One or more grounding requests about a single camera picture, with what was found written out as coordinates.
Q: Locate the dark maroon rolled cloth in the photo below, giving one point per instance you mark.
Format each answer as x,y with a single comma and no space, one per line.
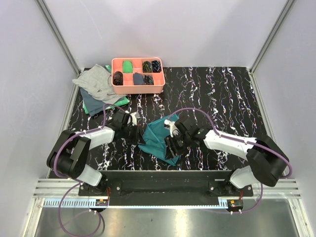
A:
118,78

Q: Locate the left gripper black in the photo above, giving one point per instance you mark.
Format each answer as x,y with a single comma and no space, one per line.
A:
137,139

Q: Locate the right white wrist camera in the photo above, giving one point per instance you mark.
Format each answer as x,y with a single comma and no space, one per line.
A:
170,125

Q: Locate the pink divided organizer tray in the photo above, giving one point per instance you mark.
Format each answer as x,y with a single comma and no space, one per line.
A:
128,87

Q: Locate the yellow dark patterned roll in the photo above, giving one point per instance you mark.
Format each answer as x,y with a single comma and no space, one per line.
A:
147,67

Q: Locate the blue dark patterned roll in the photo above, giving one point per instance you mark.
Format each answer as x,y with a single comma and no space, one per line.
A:
156,66

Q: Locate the grey cloth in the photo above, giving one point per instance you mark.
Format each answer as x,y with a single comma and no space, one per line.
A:
96,81

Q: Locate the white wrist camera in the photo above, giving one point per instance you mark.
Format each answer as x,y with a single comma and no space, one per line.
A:
170,125
133,117

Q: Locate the dark patterned rolled cloth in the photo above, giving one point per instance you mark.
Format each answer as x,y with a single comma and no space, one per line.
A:
148,80

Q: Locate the mint green cloth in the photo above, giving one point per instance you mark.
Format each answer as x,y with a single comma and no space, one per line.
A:
121,101

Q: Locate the green rolled cloth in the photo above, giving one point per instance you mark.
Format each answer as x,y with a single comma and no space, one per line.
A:
127,66

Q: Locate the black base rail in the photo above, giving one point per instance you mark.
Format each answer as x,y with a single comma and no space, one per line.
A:
165,188

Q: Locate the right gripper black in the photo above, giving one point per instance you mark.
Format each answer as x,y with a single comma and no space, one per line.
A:
172,151

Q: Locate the dark blue cloth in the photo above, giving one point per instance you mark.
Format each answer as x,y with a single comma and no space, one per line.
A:
91,105

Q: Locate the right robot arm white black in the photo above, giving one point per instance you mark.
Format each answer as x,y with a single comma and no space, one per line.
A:
266,161

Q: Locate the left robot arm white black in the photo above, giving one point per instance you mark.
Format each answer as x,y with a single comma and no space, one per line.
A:
69,154

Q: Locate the teal cloth napkin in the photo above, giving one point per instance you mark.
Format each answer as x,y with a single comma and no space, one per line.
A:
155,145

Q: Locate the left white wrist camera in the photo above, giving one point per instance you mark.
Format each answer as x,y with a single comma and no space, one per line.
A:
133,117

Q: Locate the slate blue rolled cloth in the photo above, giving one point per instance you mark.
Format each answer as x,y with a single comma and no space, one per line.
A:
138,79

